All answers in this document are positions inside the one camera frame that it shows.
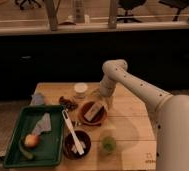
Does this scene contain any green plastic tray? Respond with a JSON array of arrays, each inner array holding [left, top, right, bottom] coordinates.
[[3, 105, 64, 168]]

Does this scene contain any white cup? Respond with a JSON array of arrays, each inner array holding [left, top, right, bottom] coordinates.
[[74, 83, 88, 99]]

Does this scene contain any white spatula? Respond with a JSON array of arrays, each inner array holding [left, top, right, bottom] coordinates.
[[62, 109, 84, 155]]

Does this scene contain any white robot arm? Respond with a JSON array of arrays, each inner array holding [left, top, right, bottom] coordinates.
[[99, 59, 189, 171]]

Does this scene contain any dark brown toy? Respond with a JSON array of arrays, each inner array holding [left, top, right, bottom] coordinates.
[[59, 96, 78, 111]]

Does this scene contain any red yellow apple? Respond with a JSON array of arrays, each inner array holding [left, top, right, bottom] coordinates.
[[24, 134, 39, 148]]

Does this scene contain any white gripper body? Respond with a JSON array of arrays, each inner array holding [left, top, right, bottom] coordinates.
[[93, 89, 113, 111]]

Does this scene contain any green cup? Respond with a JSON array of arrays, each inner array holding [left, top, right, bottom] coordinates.
[[100, 132, 116, 154]]

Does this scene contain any light blue cloth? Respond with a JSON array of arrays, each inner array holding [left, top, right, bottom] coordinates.
[[31, 93, 45, 106]]

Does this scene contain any dark brown bowl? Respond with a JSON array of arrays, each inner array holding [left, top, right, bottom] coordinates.
[[63, 130, 91, 160]]

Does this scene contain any white eraser block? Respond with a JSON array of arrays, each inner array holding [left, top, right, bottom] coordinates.
[[84, 102, 103, 121]]

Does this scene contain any grey cloth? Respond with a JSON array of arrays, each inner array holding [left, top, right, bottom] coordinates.
[[32, 113, 51, 135]]

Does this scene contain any green cucumber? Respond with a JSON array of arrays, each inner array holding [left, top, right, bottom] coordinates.
[[18, 139, 34, 160]]

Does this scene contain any black office chair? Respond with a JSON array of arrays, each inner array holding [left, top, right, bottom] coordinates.
[[159, 0, 189, 21], [14, 0, 42, 10], [117, 0, 146, 23]]

